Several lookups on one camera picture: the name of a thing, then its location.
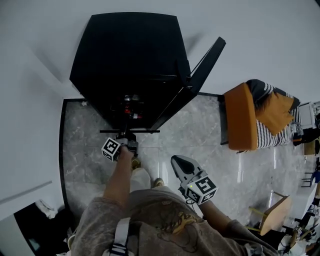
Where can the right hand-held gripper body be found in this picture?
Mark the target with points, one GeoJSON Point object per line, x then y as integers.
{"type": "Point", "coordinates": [202, 190]}

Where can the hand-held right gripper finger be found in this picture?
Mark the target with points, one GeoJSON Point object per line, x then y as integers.
{"type": "Point", "coordinates": [196, 167]}
{"type": "Point", "coordinates": [177, 175]}

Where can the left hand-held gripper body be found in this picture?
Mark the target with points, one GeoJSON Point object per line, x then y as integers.
{"type": "Point", "coordinates": [110, 147]}

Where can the person's right forearm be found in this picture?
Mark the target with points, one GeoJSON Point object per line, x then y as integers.
{"type": "Point", "coordinates": [217, 215]}

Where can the person's left forearm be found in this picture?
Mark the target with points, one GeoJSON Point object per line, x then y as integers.
{"type": "Point", "coordinates": [117, 185]}

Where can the black glass-door fridge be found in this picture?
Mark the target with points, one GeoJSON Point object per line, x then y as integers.
{"type": "Point", "coordinates": [125, 50]}

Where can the red lying drink bottle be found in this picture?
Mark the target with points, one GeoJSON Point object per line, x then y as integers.
{"type": "Point", "coordinates": [135, 116]}

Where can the red drink can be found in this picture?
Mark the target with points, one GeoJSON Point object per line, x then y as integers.
{"type": "Point", "coordinates": [127, 109]}

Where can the person's left shoe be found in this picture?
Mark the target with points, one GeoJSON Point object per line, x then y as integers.
{"type": "Point", "coordinates": [136, 163]}

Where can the person's left leg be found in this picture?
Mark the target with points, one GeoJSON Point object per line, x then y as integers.
{"type": "Point", "coordinates": [140, 178]}

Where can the white power plug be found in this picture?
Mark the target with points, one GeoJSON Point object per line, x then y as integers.
{"type": "Point", "coordinates": [84, 102]}

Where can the person's brown printed shirt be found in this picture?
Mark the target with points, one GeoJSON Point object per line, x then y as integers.
{"type": "Point", "coordinates": [162, 230]}

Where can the orange sofa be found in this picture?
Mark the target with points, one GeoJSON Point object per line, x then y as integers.
{"type": "Point", "coordinates": [240, 120]}

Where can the wooden stool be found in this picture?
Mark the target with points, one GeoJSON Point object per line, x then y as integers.
{"type": "Point", "coordinates": [276, 217]}

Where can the black white striped blanket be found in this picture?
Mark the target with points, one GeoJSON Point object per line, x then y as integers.
{"type": "Point", "coordinates": [270, 137]}

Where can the white crumpled cloth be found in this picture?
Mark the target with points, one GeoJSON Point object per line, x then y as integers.
{"type": "Point", "coordinates": [45, 208]}

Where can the orange square cushion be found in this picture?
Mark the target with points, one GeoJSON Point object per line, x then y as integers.
{"type": "Point", "coordinates": [275, 112]}

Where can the tripod-mounted device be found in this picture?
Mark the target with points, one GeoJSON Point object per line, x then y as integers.
{"type": "Point", "coordinates": [297, 230]}

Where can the white table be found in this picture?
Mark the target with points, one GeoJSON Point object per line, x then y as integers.
{"type": "Point", "coordinates": [306, 200]}

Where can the black metal stool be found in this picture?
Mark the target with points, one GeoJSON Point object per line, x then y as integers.
{"type": "Point", "coordinates": [308, 178]}

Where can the small grey device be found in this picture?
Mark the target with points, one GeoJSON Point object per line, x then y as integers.
{"type": "Point", "coordinates": [296, 126]}

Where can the brown cardboard box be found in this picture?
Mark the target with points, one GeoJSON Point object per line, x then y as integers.
{"type": "Point", "coordinates": [310, 148]}

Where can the white metal rack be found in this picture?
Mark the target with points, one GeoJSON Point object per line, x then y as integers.
{"type": "Point", "coordinates": [308, 115]}

